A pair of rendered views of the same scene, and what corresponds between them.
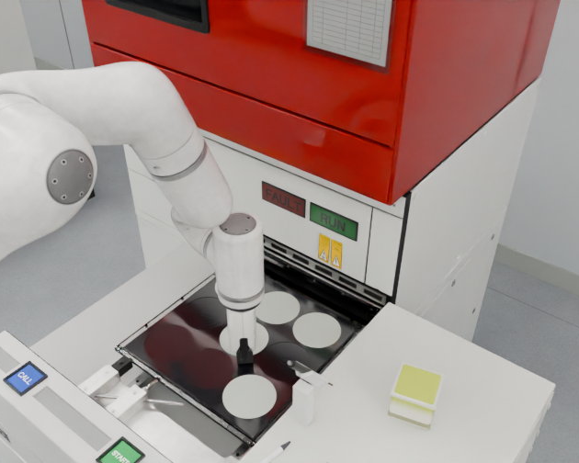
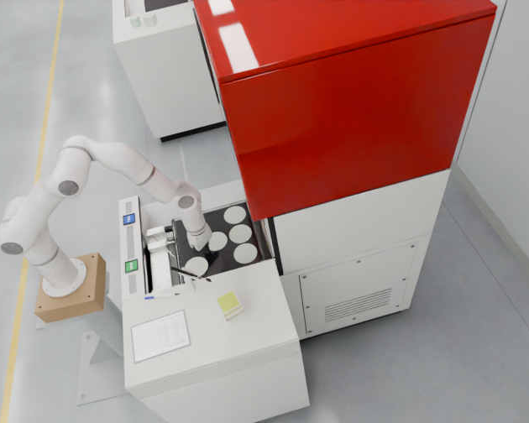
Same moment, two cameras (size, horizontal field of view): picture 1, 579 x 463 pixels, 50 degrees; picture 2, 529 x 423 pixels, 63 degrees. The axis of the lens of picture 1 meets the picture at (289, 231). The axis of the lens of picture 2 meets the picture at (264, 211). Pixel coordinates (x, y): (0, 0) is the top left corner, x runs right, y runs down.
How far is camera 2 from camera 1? 1.10 m
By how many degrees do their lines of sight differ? 36
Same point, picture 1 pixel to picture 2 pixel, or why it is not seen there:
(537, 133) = not seen: outside the picture
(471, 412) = (250, 325)
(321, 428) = (194, 295)
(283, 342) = (227, 251)
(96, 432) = (133, 252)
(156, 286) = (217, 195)
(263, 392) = (201, 268)
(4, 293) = (227, 149)
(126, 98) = (105, 159)
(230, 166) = not seen: hidden behind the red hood
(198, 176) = (146, 187)
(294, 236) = not seen: hidden behind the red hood
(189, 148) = (138, 178)
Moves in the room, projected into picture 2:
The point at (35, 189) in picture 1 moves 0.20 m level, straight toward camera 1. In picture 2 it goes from (55, 190) to (20, 242)
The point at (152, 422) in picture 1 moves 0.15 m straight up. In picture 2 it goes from (162, 257) to (150, 237)
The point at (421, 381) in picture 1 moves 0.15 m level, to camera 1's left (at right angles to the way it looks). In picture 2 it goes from (229, 301) to (200, 280)
